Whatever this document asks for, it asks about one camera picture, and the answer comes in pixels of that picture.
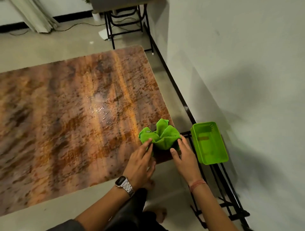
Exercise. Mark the beige curtain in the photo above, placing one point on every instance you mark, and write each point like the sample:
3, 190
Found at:
35, 14

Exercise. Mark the person's bare foot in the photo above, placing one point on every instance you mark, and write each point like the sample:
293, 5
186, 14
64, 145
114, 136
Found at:
160, 214
149, 185

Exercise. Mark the person's left hand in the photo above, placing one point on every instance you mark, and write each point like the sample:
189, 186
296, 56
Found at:
138, 166

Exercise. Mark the silver metal wristwatch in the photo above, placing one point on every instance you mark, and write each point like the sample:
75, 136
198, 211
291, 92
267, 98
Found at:
124, 183

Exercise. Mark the person's left thumb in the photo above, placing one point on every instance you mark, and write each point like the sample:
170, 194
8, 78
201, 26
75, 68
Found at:
152, 169

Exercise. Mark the grey sleeve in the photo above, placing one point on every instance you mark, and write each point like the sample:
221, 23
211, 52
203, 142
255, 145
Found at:
68, 226

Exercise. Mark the white stand base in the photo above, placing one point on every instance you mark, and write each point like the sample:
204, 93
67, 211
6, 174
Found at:
103, 33

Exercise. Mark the person's right thumb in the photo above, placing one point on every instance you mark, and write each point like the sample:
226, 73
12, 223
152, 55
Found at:
175, 156

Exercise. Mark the green microfibre cloth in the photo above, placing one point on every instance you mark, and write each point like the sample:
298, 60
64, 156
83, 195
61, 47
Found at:
164, 136

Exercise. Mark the black folding table frame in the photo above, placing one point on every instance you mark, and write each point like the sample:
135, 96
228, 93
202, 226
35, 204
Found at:
112, 31

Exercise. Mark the person's right forearm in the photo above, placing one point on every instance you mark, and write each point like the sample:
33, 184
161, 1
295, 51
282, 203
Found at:
212, 209

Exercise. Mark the person's right hand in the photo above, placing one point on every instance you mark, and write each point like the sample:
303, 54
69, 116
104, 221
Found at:
187, 164

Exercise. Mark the person's black trousers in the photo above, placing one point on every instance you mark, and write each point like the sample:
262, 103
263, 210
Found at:
135, 214

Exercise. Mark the person's left forearm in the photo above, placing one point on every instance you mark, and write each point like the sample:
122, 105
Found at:
104, 209

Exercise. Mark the black metal rack frame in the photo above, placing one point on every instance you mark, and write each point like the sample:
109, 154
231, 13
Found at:
181, 97

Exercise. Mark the green plastic basket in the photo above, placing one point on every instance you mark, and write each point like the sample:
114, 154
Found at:
208, 145

